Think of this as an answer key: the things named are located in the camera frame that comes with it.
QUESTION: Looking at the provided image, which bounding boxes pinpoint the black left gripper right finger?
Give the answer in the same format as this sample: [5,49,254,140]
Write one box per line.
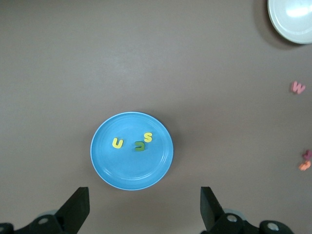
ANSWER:
[200,186,293,234]

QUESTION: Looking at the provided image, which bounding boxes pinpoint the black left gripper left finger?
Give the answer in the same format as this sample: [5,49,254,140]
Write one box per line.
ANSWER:
[0,186,90,234]

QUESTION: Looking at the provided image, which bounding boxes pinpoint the yellow letter u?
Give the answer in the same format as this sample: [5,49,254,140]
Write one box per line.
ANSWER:
[111,137,124,149]

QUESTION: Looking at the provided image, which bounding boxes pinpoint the blue plate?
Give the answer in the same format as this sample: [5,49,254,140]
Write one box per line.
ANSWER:
[90,111,174,191]

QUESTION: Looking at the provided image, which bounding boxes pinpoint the orange letter t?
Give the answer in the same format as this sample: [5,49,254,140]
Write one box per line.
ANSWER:
[298,160,312,171]

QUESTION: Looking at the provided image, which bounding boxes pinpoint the pink letter w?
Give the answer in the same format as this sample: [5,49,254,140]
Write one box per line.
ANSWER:
[290,80,306,95]

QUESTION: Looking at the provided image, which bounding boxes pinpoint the beige plate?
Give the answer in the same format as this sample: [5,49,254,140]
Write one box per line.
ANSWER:
[267,0,312,45]

